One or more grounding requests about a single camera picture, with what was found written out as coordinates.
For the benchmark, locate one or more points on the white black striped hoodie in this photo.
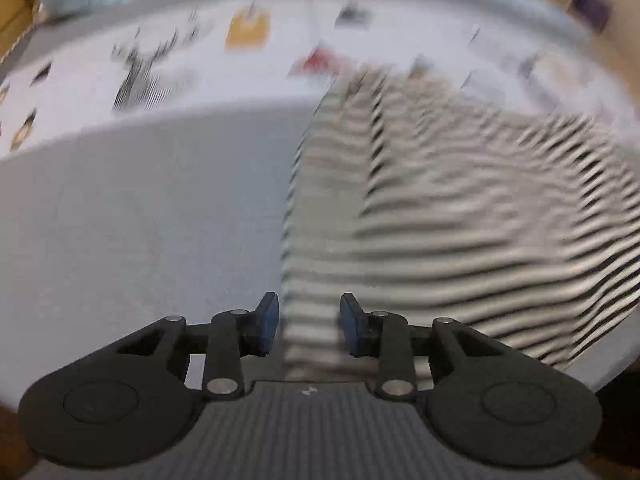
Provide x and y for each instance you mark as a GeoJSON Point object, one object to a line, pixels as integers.
{"type": "Point", "coordinates": [450, 220]}

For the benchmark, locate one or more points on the purple box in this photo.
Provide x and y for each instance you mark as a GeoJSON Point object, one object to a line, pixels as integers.
{"type": "Point", "coordinates": [592, 7]}

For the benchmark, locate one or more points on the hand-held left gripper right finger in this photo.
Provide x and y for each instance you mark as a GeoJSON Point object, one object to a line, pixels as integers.
{"type": "Point", "coordinates": [350, 321]}

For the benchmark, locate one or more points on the grey deer print bed sheet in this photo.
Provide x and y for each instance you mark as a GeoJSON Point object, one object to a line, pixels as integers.
{"type": "Point", "coordinates": [150, 220]}

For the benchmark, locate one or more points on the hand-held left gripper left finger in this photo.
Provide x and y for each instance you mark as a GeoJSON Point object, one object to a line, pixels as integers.
{"type": "Point", "coordinates": [270, 321]}

